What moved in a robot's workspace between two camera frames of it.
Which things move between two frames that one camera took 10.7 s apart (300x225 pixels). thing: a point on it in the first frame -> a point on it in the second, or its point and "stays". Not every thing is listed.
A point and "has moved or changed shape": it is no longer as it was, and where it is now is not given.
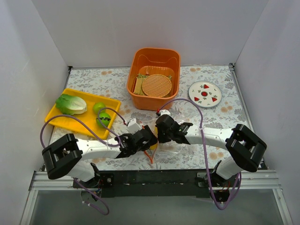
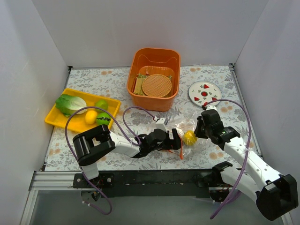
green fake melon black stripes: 105,117 stays
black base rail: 183,183 stays
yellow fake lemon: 153,147 has moved or changed shape
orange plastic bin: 153,77 stays
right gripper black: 161,131 -> 203,126
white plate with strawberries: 205,94 stays
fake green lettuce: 70,105 stays
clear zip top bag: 172,152 has moved or changed shape
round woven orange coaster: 156,85 stays
